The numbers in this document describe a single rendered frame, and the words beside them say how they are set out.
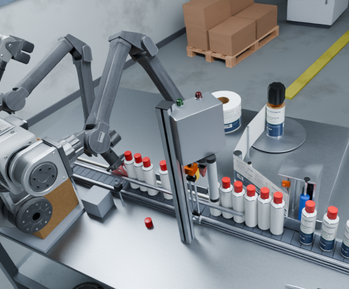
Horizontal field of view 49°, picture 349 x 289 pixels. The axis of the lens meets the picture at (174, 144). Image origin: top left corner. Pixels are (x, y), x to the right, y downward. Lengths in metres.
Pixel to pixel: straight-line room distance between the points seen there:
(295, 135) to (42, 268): 1.67
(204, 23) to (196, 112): 3.51
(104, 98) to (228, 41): 3.40
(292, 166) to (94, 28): 3.47
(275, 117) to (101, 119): 1.00
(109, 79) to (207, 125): 0.35
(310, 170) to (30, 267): 1.81
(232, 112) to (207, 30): 2.76
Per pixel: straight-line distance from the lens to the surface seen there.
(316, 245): 1.60
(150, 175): 1.71
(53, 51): 1.72
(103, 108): 1.25
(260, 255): 1.61
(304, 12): 5.57
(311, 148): 2.01
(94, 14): 4.58
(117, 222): 1.80
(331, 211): 1.44
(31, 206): 1.49
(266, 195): 1.48
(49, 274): 2.54
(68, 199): 1.85
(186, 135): 1.23
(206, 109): 1.22
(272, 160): 1.92
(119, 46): 1.32
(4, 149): 1.18
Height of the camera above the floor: 2.14
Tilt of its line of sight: 38 degrees down
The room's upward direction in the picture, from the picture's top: 10 degrees counter-clockwise
